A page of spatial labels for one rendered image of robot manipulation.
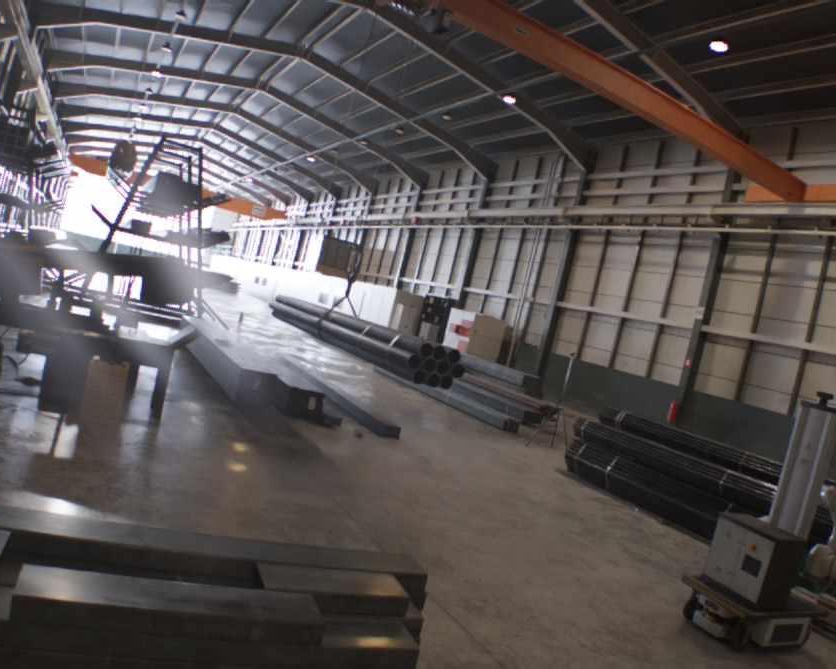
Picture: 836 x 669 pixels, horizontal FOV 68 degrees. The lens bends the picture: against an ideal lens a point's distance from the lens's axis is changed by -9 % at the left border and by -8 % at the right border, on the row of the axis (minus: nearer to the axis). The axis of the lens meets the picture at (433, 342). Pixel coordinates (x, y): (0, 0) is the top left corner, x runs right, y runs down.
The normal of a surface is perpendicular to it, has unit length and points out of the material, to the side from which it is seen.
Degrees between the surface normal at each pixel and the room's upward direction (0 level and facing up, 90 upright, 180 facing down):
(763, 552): 90
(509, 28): 90
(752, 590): 90
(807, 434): 90
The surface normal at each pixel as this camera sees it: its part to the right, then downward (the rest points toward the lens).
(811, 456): -0.90, -0.21
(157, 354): 0.47, 0.14
